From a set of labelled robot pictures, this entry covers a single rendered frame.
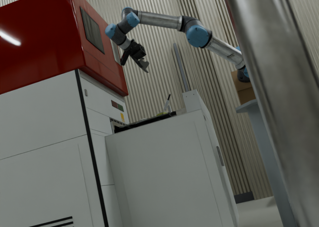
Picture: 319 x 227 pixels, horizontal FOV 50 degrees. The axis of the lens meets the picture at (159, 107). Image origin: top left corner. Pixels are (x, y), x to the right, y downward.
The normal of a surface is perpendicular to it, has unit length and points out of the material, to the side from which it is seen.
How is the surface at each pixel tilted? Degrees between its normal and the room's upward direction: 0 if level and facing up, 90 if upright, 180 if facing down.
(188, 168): 90
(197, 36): 133
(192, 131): 90
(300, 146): 90
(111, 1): 90
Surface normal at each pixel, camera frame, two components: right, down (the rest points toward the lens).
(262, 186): -0.24, -0.18
